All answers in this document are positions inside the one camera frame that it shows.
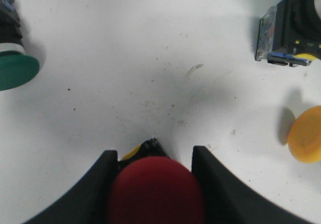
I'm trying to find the yellow push button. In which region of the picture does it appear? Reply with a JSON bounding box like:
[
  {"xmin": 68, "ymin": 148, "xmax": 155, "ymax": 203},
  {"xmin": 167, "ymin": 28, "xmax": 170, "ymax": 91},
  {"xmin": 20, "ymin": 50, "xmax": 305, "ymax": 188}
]
[
  {"xmin": 287, "ymin": 106, "xmax": 320, "ymax": 163},
  {"xmin": 255, "ymin": 0, "xmax": 320, "ymax": 67}
]

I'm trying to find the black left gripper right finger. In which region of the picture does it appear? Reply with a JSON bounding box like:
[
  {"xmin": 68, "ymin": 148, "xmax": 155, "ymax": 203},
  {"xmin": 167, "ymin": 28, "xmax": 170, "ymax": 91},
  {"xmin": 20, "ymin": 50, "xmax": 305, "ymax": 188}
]
[{"xmin": 192, "ymin": 146, "xmax": 307, "ymax": 223}]

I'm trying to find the green push button left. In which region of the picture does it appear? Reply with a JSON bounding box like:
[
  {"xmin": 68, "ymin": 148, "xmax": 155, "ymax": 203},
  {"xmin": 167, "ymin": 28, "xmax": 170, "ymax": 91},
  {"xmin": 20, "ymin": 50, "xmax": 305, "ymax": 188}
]
[{"xmin": 0, "ymin": 0, "xmax": 41, "ymax": 91}]

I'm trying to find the red push button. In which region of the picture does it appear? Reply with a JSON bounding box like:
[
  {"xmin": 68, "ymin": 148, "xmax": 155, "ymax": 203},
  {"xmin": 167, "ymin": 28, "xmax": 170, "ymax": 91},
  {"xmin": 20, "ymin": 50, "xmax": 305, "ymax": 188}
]
[{"xmin": 107, "ymin": 137, "xmax": 205, "ymax": 224}]

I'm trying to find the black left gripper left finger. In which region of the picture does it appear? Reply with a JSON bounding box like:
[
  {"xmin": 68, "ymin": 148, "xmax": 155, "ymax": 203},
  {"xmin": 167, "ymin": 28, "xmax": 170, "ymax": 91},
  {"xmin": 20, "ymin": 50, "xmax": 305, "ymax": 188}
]
[{"xmin": 26, "ymin": 150, "xmax": 118, "ymax": 223}]

